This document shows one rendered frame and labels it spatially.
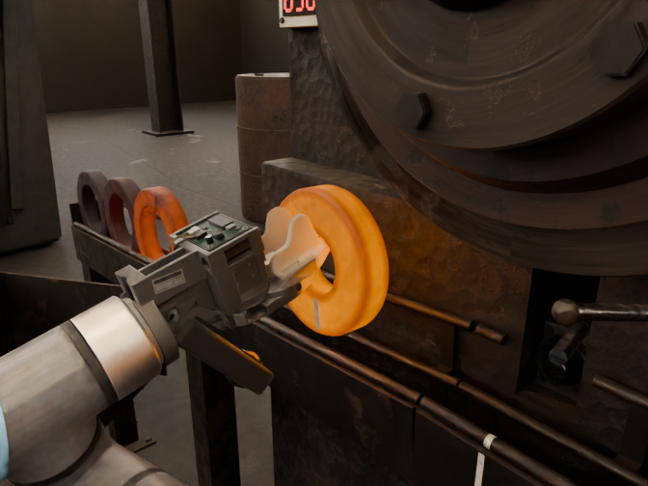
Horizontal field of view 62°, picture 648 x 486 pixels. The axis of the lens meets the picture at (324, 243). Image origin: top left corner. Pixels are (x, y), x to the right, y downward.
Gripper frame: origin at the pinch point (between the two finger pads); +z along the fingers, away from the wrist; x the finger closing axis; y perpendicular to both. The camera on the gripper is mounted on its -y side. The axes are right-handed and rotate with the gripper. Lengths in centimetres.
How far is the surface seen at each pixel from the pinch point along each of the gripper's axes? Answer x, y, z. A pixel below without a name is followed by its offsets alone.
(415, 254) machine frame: -3.1, -5.8, 9.8
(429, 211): -12.5, 5.2, 2.7
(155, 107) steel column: 625, -104, 235
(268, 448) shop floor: 63, -89, 9
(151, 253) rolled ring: 56, -18, -1
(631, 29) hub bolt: -30.1, 20.7, -2.7
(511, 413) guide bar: -18.6, -15.8, 3.7
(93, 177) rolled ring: 85, -8, 2
